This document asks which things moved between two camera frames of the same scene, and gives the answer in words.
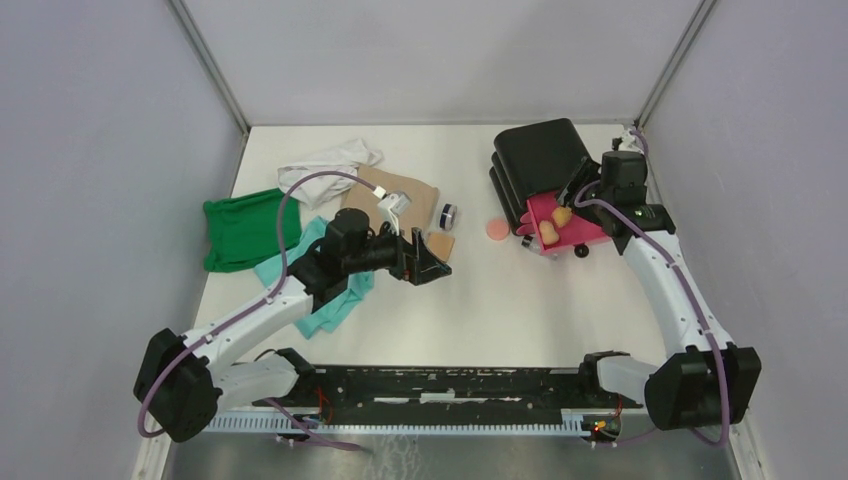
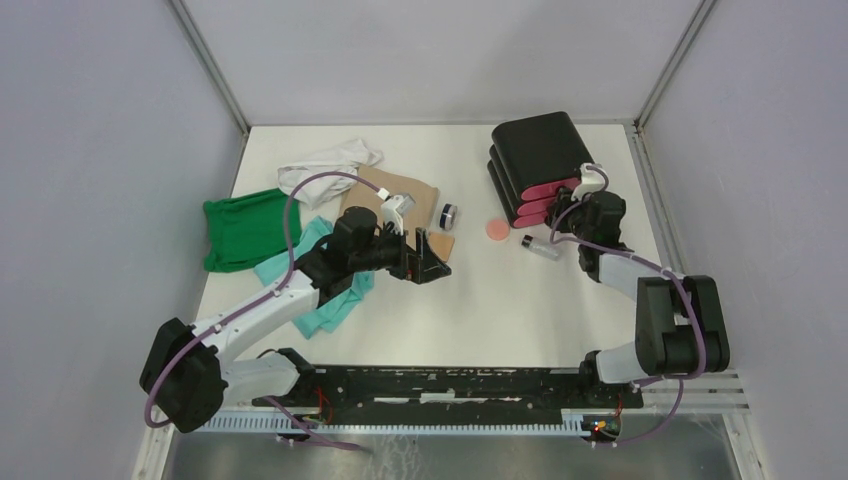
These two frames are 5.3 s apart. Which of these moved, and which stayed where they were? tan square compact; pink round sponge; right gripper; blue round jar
Moved: right gripper
Stayed: blue round jar; pink round sponge; tan square compact
